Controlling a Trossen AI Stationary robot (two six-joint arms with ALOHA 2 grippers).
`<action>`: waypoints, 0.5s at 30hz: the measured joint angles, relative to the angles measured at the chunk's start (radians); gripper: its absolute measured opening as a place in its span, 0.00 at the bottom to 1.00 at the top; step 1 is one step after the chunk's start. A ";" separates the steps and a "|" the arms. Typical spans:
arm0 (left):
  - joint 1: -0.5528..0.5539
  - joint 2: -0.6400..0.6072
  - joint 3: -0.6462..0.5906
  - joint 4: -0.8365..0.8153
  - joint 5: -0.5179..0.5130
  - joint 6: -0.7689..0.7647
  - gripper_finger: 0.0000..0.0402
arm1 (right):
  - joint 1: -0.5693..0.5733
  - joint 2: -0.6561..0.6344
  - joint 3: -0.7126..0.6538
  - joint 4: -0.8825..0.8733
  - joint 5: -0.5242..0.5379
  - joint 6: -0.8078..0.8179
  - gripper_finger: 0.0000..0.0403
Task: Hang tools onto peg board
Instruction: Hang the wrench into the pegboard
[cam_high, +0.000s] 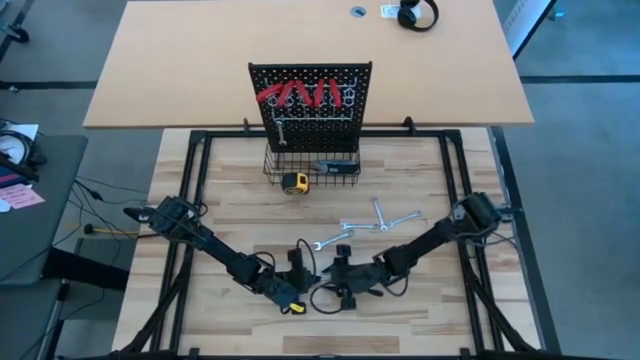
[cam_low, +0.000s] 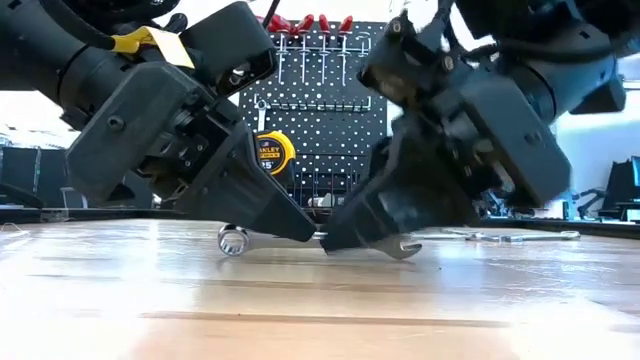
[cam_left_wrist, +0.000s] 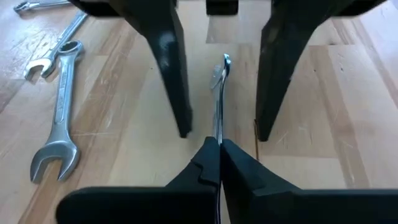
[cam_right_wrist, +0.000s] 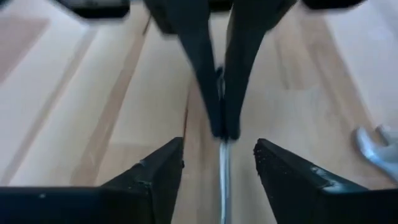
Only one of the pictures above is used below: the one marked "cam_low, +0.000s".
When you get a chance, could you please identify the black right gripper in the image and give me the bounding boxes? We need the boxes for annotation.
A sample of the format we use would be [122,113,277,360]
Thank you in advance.
[319,74,574,254]

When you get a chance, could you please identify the yellow Stanley tape measure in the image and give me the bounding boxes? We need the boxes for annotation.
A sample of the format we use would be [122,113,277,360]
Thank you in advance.
[253,129,298,189]

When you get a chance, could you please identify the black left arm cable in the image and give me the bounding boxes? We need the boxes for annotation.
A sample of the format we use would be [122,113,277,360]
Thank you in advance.
[39,0,121,51]

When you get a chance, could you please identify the silver wrench hook rack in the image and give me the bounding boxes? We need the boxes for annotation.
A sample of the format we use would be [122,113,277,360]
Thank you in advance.
[252,92,374,112]

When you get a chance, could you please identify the black pegboard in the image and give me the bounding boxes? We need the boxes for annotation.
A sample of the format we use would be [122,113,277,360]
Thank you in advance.
[237,19,390,224]

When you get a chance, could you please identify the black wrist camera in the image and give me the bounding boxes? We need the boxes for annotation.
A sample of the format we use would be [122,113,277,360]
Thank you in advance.
[357,12,454,109]
[177,0,279,99]

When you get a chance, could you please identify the black partition panels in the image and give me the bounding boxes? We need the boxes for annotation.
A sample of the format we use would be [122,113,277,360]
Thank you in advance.
[0,145,69,209]

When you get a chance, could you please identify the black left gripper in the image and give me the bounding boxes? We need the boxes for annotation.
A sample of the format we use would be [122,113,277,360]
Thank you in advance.
[65,62,318,244]

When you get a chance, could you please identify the black monitor with blue edge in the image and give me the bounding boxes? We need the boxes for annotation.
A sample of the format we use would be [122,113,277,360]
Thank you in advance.
[601,154,640,222]

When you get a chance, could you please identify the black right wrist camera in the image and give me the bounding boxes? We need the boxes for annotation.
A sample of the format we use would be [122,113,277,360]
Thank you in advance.
[357,12,454,109]

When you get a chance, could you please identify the yellow cable tag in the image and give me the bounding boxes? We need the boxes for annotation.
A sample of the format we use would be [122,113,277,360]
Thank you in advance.
[110,25,196,70]

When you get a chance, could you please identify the short silver combination wrench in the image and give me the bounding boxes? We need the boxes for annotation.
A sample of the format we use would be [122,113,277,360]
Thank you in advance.
[216,223,425,261]

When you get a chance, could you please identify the black wire basket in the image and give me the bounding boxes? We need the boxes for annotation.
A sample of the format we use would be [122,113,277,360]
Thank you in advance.
[287,149,401,221]

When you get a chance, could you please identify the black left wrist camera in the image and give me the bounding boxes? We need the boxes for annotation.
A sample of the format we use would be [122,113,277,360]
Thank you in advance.
[177,0,279,99]

